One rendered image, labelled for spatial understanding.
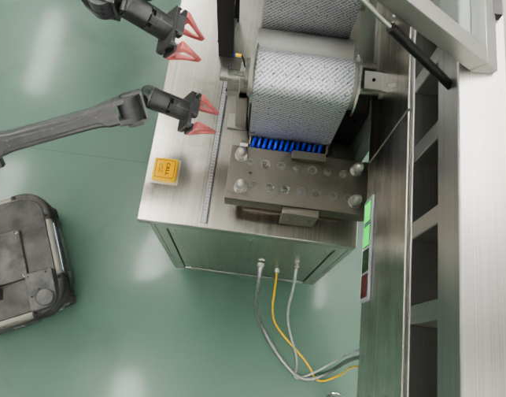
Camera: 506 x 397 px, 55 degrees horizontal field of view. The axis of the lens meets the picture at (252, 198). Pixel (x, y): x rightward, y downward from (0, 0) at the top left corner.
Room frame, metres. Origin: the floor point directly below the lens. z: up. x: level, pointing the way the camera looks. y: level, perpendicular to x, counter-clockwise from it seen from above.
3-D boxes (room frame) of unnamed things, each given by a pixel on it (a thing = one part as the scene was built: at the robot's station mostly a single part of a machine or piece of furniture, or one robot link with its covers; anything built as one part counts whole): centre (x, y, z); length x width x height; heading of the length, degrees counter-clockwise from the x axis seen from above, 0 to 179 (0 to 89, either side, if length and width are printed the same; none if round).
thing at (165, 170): (0.51, 0.27, 0.91); 0.07 x 0.07 x 0.02; 1
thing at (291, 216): (0.40, -0.14, 0.96); 0.10 x 0.03 x 0.11; 91
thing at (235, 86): (0.71, 0.09, 1.05); 0.06 x 0.05 x 0.31; 91
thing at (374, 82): (0.68, -0.25, 1.28); 0.06 x 0.05 x 0.02; 91
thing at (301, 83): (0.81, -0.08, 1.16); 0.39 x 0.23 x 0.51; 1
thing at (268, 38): (0.79, -0.08, 1.17); 0.26 x 0.12 x 0.12; 91
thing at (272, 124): (0.61, -0.08, 1.11); 0.23 x 0.01 x 0.18; 91
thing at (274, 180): (0.50, -0.12, 1.00); 0.40 x 0.16 x 0.06; 91
